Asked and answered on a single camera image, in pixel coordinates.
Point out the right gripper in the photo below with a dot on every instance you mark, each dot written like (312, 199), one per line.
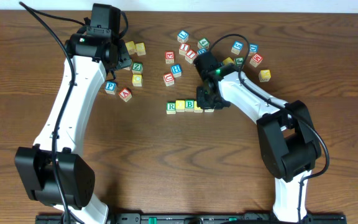
(202, 104)

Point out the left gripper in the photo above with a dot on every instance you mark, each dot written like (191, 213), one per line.
(123, 58)

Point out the yellow O block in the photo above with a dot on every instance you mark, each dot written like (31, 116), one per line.
(197, 109)

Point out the green B block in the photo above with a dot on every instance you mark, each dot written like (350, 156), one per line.
(189, 105)

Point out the green R block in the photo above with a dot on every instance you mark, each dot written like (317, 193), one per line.
(171, 108)

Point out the yellow block cluster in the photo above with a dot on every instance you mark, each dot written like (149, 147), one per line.
(228, 61)

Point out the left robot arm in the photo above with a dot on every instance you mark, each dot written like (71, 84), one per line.
(53, 171)

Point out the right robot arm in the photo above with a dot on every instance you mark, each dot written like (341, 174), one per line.
(288, 147)

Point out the green Z block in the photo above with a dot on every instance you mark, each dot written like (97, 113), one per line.
(137, 68)

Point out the blue P block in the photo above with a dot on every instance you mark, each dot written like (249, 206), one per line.
(110, 88)

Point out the red A block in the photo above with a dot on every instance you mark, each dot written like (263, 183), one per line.
(125, 94)

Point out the blue H block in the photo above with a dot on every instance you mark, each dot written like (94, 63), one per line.
(176, 70)

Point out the red U block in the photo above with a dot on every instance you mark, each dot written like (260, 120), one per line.
(168, 79)

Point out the red E block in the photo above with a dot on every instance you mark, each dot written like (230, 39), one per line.
(169, 57)

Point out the red I block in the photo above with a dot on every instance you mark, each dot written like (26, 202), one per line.
(190, 56)

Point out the blue D block centre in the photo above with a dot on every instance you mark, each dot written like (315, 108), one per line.
(201, 51)

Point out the blue d block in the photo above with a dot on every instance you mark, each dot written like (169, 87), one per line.
(201, 51)
(253, 49)

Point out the green J block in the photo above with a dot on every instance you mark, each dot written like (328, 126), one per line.
(238, 61)

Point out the green 4 block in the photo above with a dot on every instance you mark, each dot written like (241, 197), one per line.
(203, 43)

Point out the red H block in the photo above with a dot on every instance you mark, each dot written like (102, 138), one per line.
(184, 48)

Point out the blue S block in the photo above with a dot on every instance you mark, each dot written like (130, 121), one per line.
(237, 47)

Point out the red M block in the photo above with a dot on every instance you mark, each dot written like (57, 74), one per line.
(255, 60)

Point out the blue L block top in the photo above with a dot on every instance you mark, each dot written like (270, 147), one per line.
(182, 36)

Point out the blue D block right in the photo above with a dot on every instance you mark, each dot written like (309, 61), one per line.
(253, 49)

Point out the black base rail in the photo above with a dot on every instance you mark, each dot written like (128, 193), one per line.
(136, 218)

